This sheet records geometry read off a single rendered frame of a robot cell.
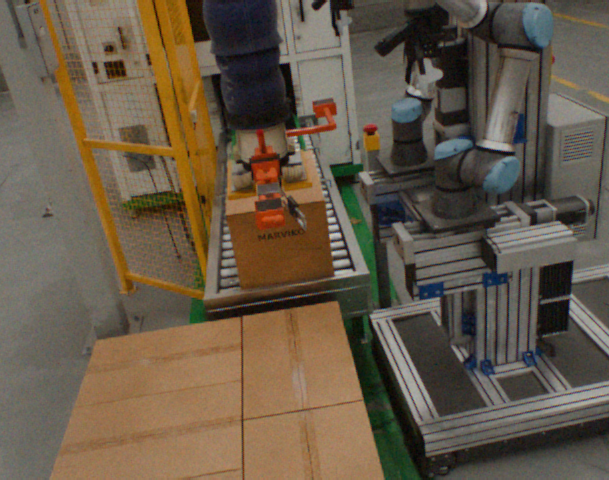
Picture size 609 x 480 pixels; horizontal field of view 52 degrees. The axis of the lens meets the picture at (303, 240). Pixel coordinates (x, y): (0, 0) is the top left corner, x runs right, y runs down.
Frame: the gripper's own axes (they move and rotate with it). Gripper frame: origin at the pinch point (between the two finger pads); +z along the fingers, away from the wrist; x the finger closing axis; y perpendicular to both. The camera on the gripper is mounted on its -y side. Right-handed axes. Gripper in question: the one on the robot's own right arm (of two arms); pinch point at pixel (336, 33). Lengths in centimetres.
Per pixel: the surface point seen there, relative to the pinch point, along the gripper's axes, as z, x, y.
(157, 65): 9, 46, -76
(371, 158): 63, 21, 14
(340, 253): 98, -2, -9
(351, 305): 106, -34, -12
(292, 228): 67, -28, -31
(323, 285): 94, -33, -23
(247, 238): 69, -27, -50
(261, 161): 23, -67, -40
